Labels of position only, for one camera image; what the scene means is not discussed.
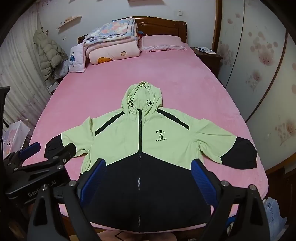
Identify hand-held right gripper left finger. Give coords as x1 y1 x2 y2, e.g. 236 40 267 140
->
27 158 107 241

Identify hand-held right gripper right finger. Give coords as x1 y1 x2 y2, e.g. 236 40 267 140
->
191 159 271 241

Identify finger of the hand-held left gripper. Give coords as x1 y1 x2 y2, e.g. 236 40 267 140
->
3 142 41 168
14 143 77 179

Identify green and black hooded jacket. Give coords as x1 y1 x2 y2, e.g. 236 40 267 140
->
44 81 258 233

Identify white paper gift bag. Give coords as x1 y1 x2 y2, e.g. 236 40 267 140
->
2 119 31 156

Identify white curtain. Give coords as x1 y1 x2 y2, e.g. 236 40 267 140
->
0 14 53 130

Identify person's pink pants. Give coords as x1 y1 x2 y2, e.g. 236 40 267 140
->
97 229 178 241

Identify blue jeans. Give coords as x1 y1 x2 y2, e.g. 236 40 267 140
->
264 197 289 241

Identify white printed cushion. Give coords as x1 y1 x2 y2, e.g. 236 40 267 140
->
69 44 86 73

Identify beige puffer jacket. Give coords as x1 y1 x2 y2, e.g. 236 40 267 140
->
33 27 68 81

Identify bed with pink sheet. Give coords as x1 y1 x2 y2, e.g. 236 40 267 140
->
22 42 269 232

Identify wooden nightstand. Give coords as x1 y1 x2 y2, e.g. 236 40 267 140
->
190 46 223 77

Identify folded floral quilt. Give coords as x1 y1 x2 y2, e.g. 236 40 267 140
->
83 17 139 45

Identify papers on nightstand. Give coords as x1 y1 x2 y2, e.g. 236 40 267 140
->
195 46 216 54

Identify floral sliding wardrobe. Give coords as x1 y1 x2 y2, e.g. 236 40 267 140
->
215 0 296 172

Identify pink pillow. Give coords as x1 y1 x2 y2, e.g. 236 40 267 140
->
139 35 188 52

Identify wooden headboard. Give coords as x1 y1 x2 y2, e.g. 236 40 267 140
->
77 16 187 44

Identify black frame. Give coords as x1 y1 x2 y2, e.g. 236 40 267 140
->
0 87 11 139

